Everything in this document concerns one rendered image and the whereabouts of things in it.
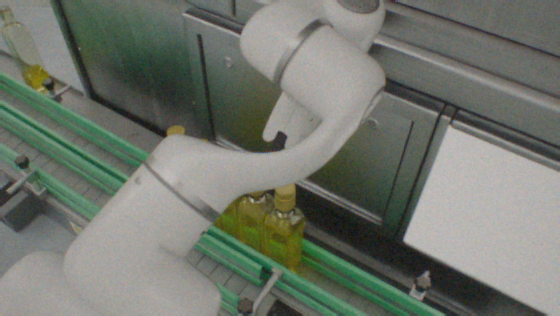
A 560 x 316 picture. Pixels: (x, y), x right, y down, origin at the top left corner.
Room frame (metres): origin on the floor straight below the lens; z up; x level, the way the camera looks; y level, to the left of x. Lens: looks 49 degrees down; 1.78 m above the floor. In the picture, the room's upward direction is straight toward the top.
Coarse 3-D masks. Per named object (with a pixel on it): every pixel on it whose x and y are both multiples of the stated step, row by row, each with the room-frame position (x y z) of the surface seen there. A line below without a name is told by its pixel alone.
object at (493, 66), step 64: (64, 0) 0.99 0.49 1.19; (128, 0) 0.86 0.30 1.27; (192, 0) 0.72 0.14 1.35; (256, 0) 0.65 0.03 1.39; (384, 0) 0.58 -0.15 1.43; (448, 0) 0.54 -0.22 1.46; (512, 0) 0.50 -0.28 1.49; (128, 64) 0.90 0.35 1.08; (384, 64) 0.53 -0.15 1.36; (448, 64) 0.49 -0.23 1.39; (512, 64) 0.47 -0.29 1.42; (192, 128) 0.80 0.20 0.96; (512, 128) 0.45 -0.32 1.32; (384, 256) 0.51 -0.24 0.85
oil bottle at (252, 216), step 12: (240, 204) 0.49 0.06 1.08; (252, 204) 0.48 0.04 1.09; (264, 204) 0.48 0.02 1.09; (240, 216) 0.49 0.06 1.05; (252, 216) 0.47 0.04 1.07; (264, 216) 0.47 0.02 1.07; (240, 228) 0.49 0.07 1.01; (252, 228) 0.47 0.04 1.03; (264, 228) 0.47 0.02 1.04; (252, 240) 0.47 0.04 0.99; (264, 240) 0.47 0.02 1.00; (264, 252) 0.47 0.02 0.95
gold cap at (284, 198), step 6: (288, 186) 0.47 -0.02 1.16; (294, 186) 0.47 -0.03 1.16; (276, 192) 0.46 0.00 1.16; (282, 192) 0.46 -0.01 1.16; (288, 192) 0.46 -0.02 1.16; (294, 192) 0.46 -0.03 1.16; (276, 198) 0.46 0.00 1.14; (282, 198) 0.45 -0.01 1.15; (288, 198) 0.45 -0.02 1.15; (294, 198) 0.46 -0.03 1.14; (276, 204) 0.46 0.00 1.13; (282, 204) 0.45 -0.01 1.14; (288, 204) 0.45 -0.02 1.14; (294, 204) 0.46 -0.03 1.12; (282, 210) 0.45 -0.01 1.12; (288, 210) 0.45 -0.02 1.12
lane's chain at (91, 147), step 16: (0, 96) 1.01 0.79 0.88; (32, 112) 0.94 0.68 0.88; (64, 128) 0.88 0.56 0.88; (80, 144) 0.82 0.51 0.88; (96, 144) 0.82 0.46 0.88; (112, 160) 0.76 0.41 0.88; (304, 272) 0.46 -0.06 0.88; (336, 288) 0.42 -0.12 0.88; (304, 304) 0.39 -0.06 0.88; (352, 304) 0.39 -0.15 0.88; (368, 304) 0.39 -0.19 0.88
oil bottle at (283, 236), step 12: (276, 216) 0.46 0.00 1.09; (300, 216) 0.46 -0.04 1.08; (276, 228) 0.44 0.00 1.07; (288, 228) 0.44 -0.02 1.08; (300, 228) 0.46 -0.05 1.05; (276, 240) 0.44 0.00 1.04; (288, 240) 0.43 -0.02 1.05; (300, 240) 0.46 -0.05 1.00; (276, 252) 0.44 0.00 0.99; (288, 252) 0.43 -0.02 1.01; (300, 252) 0.47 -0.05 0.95; (288, 264) 0.43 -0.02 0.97
